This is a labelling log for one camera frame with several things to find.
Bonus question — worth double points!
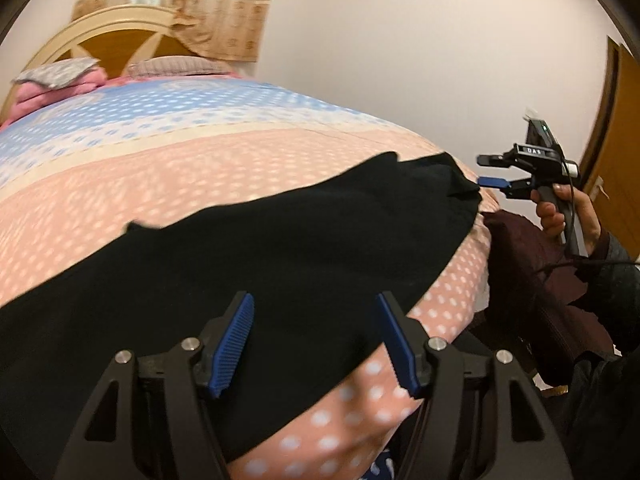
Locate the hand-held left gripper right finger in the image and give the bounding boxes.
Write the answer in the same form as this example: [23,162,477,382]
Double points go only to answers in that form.
[375,291,576,480]

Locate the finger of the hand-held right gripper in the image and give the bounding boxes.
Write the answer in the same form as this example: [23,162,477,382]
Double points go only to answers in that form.
[477,175,538,201]
[476,152,521,169]

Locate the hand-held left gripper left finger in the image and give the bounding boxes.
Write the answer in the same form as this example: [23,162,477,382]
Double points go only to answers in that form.
[57,291,256,480]

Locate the black pants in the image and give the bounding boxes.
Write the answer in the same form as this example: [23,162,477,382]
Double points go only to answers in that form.
[0,152,483,466]

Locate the person's right forearm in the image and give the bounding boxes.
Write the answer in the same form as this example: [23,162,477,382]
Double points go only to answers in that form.
[565,232,640,356]

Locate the person's right hand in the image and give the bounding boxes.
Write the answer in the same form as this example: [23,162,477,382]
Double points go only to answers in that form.
[530,182,603,256]

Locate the brown wooden door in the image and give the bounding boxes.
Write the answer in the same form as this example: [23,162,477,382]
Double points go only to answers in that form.
[580,35,640,256]

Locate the person's maroon garment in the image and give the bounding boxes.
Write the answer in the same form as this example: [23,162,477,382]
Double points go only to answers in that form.
[482,210,616,386]

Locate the dark blue dotted cloth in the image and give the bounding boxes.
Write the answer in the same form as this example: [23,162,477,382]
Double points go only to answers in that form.
[360,447,401,480]

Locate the polka dot bedspread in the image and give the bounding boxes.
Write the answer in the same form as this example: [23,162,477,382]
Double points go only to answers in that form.
[0,72,501,480]

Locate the striped pillow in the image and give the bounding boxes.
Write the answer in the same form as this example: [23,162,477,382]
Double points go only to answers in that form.
[125,55,236,78]

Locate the pink folded blanket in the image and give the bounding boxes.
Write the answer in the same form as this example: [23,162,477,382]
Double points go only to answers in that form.
[2,67,108,126]

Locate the cream wooden headboard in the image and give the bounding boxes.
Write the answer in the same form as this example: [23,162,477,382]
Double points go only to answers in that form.
[0,6,201,126]

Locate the beige patterned window curtain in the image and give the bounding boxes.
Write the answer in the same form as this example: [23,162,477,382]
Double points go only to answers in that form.
[72,0,278,63]

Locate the grey patterned pillow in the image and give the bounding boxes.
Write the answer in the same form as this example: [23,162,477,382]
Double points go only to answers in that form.
[12,57,101,88]

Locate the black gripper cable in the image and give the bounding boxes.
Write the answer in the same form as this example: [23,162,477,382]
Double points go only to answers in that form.
[530,157,640,278]

